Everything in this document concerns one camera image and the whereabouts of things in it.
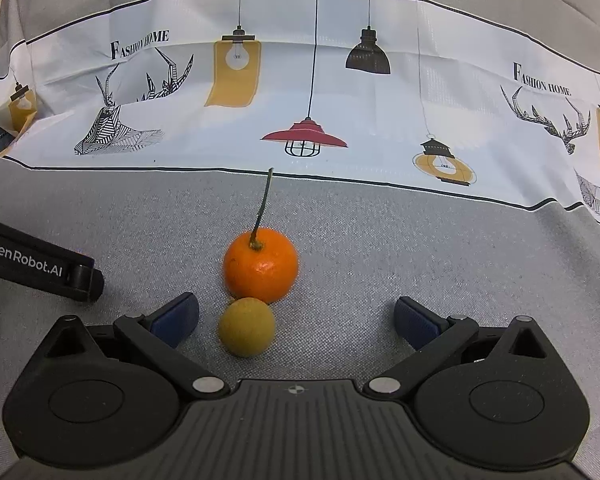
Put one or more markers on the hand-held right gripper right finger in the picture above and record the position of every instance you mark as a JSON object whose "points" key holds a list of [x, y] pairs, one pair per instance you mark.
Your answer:
{"points": [[420, 328]]}

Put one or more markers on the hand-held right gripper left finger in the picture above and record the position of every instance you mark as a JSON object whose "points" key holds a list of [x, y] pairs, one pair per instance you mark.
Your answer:
{"points": [[172, 323]]}

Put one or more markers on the yellow-green round fruit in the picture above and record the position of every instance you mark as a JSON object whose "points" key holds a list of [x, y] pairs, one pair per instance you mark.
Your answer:
{"points": [[246, 328]]}

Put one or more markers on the orange with long stem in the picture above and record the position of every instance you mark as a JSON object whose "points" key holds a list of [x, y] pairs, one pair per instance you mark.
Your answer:
{"points": [[260, 266]]}

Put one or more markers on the grey printed sofa cover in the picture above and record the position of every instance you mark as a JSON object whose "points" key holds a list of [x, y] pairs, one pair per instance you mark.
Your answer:
{"points": [[380, 240]]}

